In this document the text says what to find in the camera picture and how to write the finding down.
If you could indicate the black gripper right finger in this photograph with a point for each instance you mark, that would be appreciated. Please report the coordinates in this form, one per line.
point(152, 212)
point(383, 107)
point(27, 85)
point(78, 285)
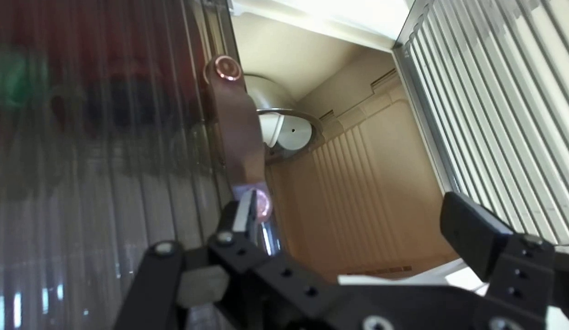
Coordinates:
point(480, 239)

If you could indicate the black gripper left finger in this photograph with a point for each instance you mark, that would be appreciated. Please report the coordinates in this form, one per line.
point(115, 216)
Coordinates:
point(245, 223)

